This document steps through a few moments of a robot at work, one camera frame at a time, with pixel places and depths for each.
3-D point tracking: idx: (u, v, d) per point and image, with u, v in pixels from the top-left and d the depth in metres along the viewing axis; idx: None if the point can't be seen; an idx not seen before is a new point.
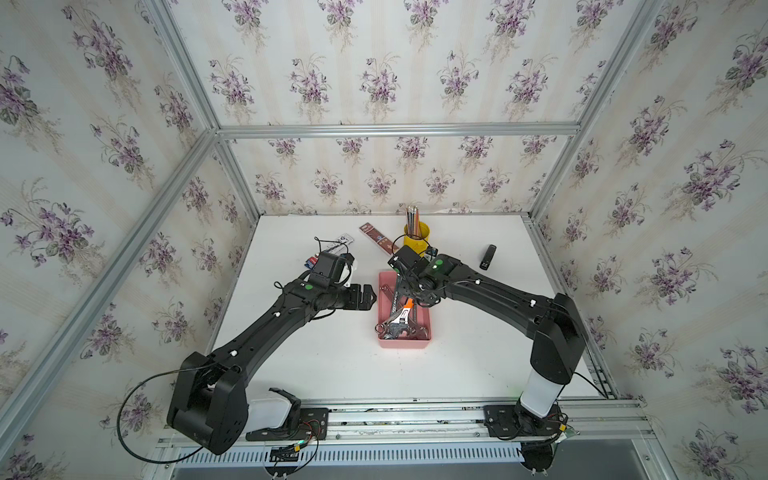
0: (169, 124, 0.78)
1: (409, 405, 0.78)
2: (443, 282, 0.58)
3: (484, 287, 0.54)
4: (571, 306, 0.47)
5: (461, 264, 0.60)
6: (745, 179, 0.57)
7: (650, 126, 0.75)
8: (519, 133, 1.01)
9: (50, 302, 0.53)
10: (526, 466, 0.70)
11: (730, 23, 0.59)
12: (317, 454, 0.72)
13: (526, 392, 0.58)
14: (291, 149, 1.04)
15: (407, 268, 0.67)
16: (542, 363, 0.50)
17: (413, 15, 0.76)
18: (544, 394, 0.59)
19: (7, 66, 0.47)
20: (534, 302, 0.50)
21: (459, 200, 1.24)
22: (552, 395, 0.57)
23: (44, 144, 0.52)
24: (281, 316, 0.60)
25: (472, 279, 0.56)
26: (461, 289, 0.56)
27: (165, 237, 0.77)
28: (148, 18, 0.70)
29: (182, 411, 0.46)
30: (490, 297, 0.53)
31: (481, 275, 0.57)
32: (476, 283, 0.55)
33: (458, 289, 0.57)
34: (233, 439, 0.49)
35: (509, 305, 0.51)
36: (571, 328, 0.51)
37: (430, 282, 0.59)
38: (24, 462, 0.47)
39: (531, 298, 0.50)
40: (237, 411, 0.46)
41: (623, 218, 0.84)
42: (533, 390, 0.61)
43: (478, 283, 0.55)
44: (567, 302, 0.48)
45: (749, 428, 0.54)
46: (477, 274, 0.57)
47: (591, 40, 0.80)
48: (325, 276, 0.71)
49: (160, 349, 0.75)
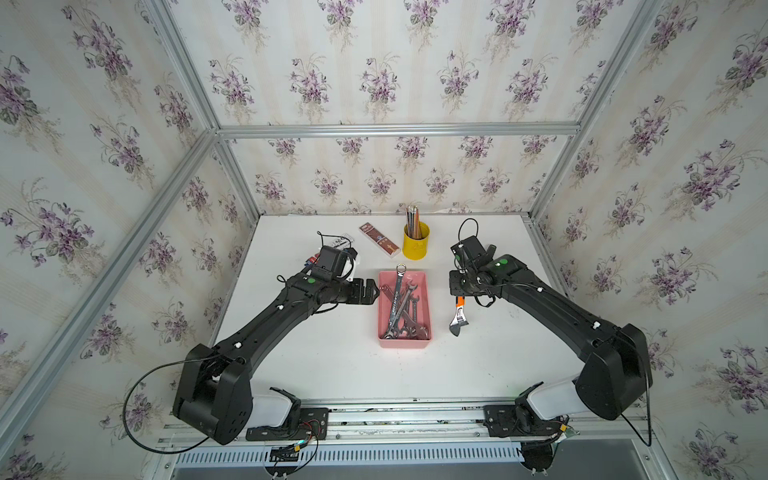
0: (169, 124, 0.78)
1: (409, 405, 0.78)
2: (503, 280, 0.57)
3: (544, 296, 0.52)
4: (639, 340, 0.43)
5: (525, 272, 0.57)
6: (745, 179, 0.57)
7: (650, 126, 0.75)
8: (519, 133, 1.01)
9: (51, 301, 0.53)
10: (526, 466, 0.70)
11: (729, 23, 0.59)
12: (317, 454, 0.72)
13: (537, 395, 0.64)
14: (290, 149, 1.03)
15: (471, 258, 0.67)
16: (586, 390, 0.47)
17: (413, 15, 0.76)
18: (561, 404, 0.58)
19: (7, 66, 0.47)
20: (598, 325, 0.46)
21: (458, 200, 1.24)
22: (571, 409, 0.56)
23: (45, 144, 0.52)
24: (285, 309, 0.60)
25: (533, 286, 0.54)
26: (517, 291, 0.56)
27: (165, 237, 0.77)
28: (148, 17, 0.70)
29: (187, 402, 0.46)
30: (548, 306, 0.51)
31: (544, 285, 0.54)
32: (537, 291, 0.54)
33: (513, 290, 0.56)
34: (239, 429, 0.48)
35: (568, 321, 0.48)
36: (634, 367, 0.46)
37: (489, 278, 0.59)
38: (24, 462, 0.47)
39: (596, 322, 0.47)
40: (242, 401, 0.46)
41: (623, 218, 0.84)
42: (551, 399, 0.60)
43: (539, 291, 0.53)
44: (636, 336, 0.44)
45: (749, 428, 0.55)
46: (541, 283, 0.55)
47: (591, 40, 0.80)
48: (327, 269, 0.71)
49: (160, 350, 0.75)
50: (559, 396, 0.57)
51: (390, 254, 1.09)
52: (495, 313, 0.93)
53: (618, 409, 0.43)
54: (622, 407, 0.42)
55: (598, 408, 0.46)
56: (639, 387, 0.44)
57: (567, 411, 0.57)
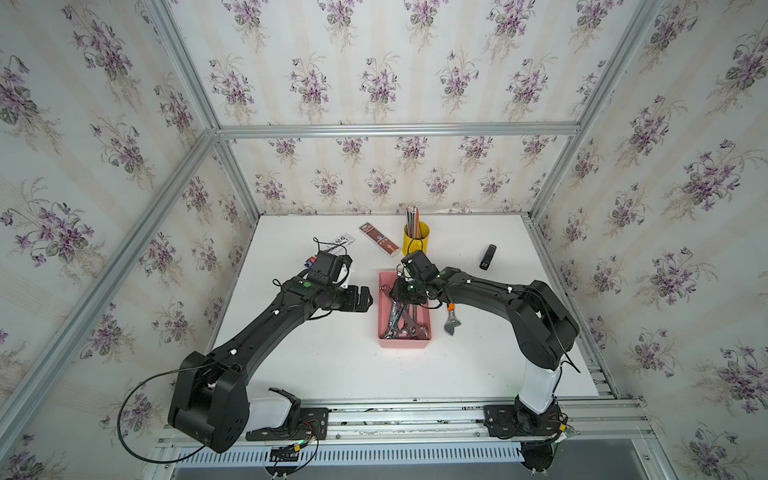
0: (169, 124, 0.78)
1: (409, 405, 0.78)
2: (443, 286, 0.68)
3: (474, 283, 0.63)
4: (548, 291, 0.52)
5: (459, 271, 0.70)
6: (745, 179, 0.57)
7: (650, 125, 0.75)
8: (519, 133, 1.01)
9: (50, 301, 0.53)
10: (526, 466, 0.70)
11: (729, 23, 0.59)
12: (317, 454, 0.72)
13: (523, 387, 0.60)
14: (291, 149, 1.04)
15: (419, 272, 0.76)
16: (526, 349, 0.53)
17: (413, 15, 0.76)
18: (539, 385, 0.60)
19: (7, 65, 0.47)
20: (512, 288, 0.56)
21: (459, 200, 1.24)
22: (546, 386, 0.58)
23: (44, 144, 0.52)
24: (280, 314, 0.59)
25: (463, 280, 0.66)
26: (449, 288, 0.67)
27: (165, 237, 0.77)
28: (148, 18, 0.70)
29: (183, 411, 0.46)
30: (477, 289, 0.61)
31: (469, 274, 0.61)
32: (467, 282, 0.64)
33: (448, 290, 0.67)
34: (236, 436, 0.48)
35: (489, 293, 0.58)
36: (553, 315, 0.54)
37: (435, 290, 0.69)
38: (24, 462, 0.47)
39: (509, 287, 0.57)
40: (238, 409, 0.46)
41: (623, 218, 0.84)
42: (529, 382, 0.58)
43: (467, 282, 0.64)
44: (543, 288, 0.52)
45: (750, 427, 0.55)
46: (469, 275, 0.66)
47: (591, 40, 0.80)
48: (323, 274, 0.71)
49: (160, 349, 0.75)
50: (532, 375, 0.60)
51: (390, 254, 1.09)
52: None
53: (552, 354, 0.49)
54: (557, 354, 0.48)
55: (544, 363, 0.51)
56: (566, 337, 0.50)
57: (545, 391, 0.59)
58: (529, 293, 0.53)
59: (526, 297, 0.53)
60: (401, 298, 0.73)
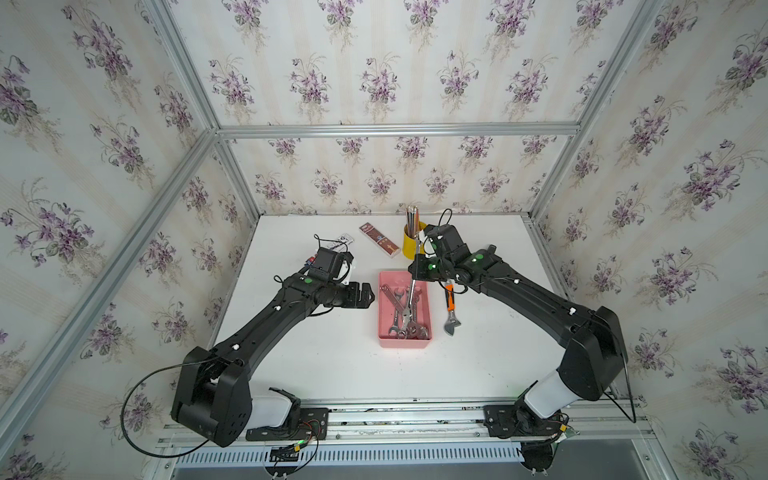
0: (169, 124, 0.78)
1: (409, 405, 0.78)
2: (480, 276, 0.58)
3: (523, 287, 0.53)
4: (613, 322, 0.45)
5: (496, 258, 0.60)
6: (745, 179, 0.57)
7: (650, 126, 0.75)
8: (519, 134, 1.02)
9: (50, 301, 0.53)
10: (526, 466, 0.70)
11: (730, 23, 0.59)
12: (317, 454, 0.72)
13: (533, 390, 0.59)
14: (291, 149, 1.04)
15: (449, 250, 0.65)
16: (569, 375, 0.49)
17: (413, 15, 0.76)
18: (553, 398, 0.59)
19: (7, 66, 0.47)
20: (574, 311, 0.48)
21: (459, 200, 1.24)
22: (563, 401, 0.56)
23: (45, 144, 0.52)
24: (282, 310, 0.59)
25: (510, 278, 0.55)
26: (493, 283, 0.56)
27: (165, 237, 0.77)
28: (148, 18, 0.70)
29: (186, 405, 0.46)
30: (527, 297, 0.52)
31: (519, 275, 0.55)
32: (514, 283, 0.54)
33: (490, 284, 0.57)
34: (239, 430, 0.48)
35: (546, 309, 0.49)
36: (610, 346, 0.48)
37: (466, 275, 0.59)
38: (24, 462, 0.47)
39: (571, 307, 0.48)
40: (241, 403, 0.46)
41: (623, 218, 0.84)
42: (542, 392, 0.61)
43: (515, 283, 0.54)
44: (610, 317, 0.45)
45: (749, 427, 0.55)
46: (517, 273, 0.56)
47: (591, 40, 0.80)
48: (324, 270, 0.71)
49: (160, 349, 0.75)
50: (549, 390, 0.59)
51: (390, 254, 1.09)
52: (495, 311, 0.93)
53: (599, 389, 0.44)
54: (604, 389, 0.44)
55: (580, 393, 0.48)
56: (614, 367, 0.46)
57: (560, 404, 0.58)
58: (598, 326, 0.49)
59: (591, 327, 0.45)
60: (421, 277, 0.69)
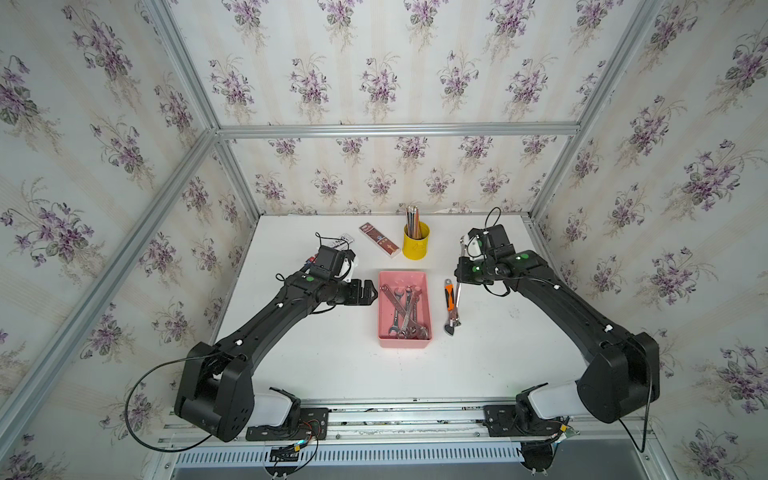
0: (169, 124, 0.78)
1: (409, 405, 0.78)
2: (520, 273, 0.58)
3: (561, 294, 0.52)
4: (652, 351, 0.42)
5: (539, 261, 0.59)
6: (745, 179, 0.57)
7: (650, 125, 0.75)
8: (519, 133, 1.01)
9: (50, 301, 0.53)
10: (526, 466, 0.70)
11: (730, 23, 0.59)
12: (317, 454, 0.72)
13: (540, 392, 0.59)
14: (291, 149, 1.04)
15: (492, 247, 0.67)
16: (587, 390, 0.47)
17: (413, 15, 0.76)
18: (561, 404, 0.58)
19: (7, 66, 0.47)
20: (610, 329, 0.46)
21: (459, 200, 1.24)
22: (570, 410, 0.56)
23: (45, 144, 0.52)
24: (284, 307, 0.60)
25: (551, 283, 0.54)
26: (532, 282, 0.56)
27: (165, 237, 0.77)
28: (148, 18, 0.70)
29: (190, 400, 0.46)
30: (564, 305, 0.51)
31: (561, 282, 0.54)
32: (553, 288, 0.53)
33: (528, 282, 0.56)
34: (241, 426, 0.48)
35: (579, 322, 0.48)
36: (642, 375, 0.45)
37: (506, 270, 0.59)
38: (24, 462, 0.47)
39: (608, 325, 0.46)
40: (243, 399, 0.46)
41: (623, 218, 0.84)
42: (553, 397, 0.60)
43: (555, 289, 0.53)
44: (649, 345, 0.43)
45: (749, 427, 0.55)
46: (559, 281, 0.54)
47: (591, 39, 0.80)
48: (325, 269, 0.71)
49: (160, 350, 0.75)
50: (562, 396, 0.57)
51: (390, 254, 1.09)
52: (495, 311, 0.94)
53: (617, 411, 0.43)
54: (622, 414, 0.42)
55: (597, 411, 0.46)
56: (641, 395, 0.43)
57: (565, 413, 0.57)
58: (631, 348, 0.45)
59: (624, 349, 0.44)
60: (466, 278, 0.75)
